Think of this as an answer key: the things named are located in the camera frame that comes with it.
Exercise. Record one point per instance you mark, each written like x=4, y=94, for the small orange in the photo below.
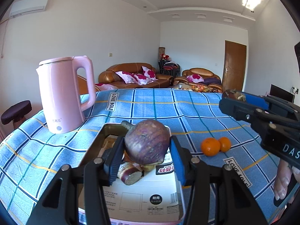
x=225, y=144

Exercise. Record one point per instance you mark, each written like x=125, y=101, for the white wall socket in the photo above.
x=293, y=90

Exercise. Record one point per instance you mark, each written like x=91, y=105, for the brown wooden door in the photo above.
x=234, y=65

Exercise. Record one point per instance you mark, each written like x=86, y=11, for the cardboard box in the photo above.
x=93, y=145

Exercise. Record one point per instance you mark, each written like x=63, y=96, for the tall patterned vase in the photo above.
x=161, y=52

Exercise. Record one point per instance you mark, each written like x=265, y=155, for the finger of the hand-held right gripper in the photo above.
x=236, y=109
x=255, y=99

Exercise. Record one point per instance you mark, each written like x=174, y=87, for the dark round stool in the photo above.
x=16, y=111

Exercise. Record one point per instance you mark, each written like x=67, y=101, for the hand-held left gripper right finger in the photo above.
x=178, y=163

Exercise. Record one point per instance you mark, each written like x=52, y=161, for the white air conditioner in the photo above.
x=28, y=6

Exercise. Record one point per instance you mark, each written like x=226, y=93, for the blue plaid bedsheet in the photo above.
x=164, y=107

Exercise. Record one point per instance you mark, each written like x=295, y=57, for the black monitor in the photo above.
x=281, y=93

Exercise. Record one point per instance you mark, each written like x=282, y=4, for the purple turnip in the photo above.
x=145, y=143

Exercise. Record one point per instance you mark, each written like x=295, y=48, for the brown leather seat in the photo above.
x=82, y=86

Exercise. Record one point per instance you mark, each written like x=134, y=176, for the cut taro piece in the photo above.
x=131, y=177

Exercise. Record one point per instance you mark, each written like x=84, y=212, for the pink electric kettle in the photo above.
x=61, y=93

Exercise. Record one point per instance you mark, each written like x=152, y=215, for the purple blanket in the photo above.
x=213, y=81

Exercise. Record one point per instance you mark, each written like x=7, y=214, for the coffee table with snacks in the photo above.
x=199, y=88

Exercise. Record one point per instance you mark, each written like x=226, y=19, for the stacked black chairs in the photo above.
x=170, y=68

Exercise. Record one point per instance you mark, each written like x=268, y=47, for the brown leather armchair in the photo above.
x=199, y=71

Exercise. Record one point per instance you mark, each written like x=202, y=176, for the person's right hand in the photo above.
x=282, y=180

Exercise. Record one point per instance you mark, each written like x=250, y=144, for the printed paper leaflet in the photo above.
x=140, y=199

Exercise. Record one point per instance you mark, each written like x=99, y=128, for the large orange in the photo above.
x=210, y=147

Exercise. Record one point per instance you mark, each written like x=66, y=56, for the white red floral pillow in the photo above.
x=150, y=72
x=126, y=77
x=195, y=77
x=143, y=79

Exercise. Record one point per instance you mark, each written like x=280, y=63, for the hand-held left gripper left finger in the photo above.
x=116, y=160

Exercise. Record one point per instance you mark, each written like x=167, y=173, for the dark brown water chestnut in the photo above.
x=232, y=95

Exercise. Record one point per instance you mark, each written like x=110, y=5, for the long brown leather sofa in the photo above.
x=131, y=68

